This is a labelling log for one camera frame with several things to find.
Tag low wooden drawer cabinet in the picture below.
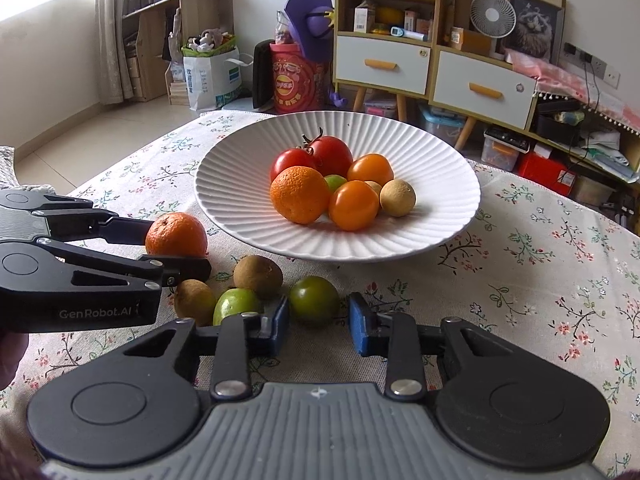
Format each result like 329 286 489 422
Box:
430 45 538 150

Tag floral tablecloth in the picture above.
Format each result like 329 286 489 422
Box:
0 110 640 480

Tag orange cherry tomato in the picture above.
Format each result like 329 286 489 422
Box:
328 180 381 232
346 153 395 187

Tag tall wooden drawer cabinet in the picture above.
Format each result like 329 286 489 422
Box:
332 0 443 121

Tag white ribbed plate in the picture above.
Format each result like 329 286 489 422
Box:
194 111 482 263

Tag red snack bucket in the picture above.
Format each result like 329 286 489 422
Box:
270 41 333 115

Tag grey curtain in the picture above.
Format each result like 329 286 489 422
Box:
95 0 136 106

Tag black upright appliance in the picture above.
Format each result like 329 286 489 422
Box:
251 39 276 110

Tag light green tomato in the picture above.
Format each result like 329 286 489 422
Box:
212 287 265 327

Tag cardboard box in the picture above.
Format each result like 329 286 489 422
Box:
450 26 493 57

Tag white shopping bag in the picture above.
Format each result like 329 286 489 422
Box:
182 47 241 112

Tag white blue thermometer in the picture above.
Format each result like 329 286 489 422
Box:
385 26 428 42

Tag wall sockets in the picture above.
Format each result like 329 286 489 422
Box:
564 42 621 86

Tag person's left hand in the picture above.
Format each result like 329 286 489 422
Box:
0 332 28 391

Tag wooden desk bookshelf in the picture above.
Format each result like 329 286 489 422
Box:
122 0 236 106

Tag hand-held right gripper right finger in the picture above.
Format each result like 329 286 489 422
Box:
348 292 521 402

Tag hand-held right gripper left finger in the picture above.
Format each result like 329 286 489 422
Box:
122 296 291 402

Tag plush toys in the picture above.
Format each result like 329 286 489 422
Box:
181 27 237 57

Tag white carton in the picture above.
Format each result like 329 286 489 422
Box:
354 1 377 33

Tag dark green tomato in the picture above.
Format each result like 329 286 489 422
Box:
289 275 341 323

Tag red tomato with stem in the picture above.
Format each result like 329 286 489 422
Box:
300 127 354 178
270 148 318 183

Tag red box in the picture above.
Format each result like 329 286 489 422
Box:
515 150 576 197

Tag grey textured cushion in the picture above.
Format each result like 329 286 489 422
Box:
0 146 56 196

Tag framed cat picture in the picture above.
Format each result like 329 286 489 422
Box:
501 0 567 65

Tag clear plastic bin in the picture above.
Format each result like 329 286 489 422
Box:
482 126 531 172

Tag pink cloth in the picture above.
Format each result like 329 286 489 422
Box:
505 49 640 133

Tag mandarin orange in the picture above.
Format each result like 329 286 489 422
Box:
269 165 332 225
145 212 208 260

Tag small white fan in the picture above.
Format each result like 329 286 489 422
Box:
470 0 517 56

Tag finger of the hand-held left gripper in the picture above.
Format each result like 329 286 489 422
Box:
37 241 212 301
0 191 153 246

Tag clear storage box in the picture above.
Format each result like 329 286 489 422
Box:
417 104 468 147

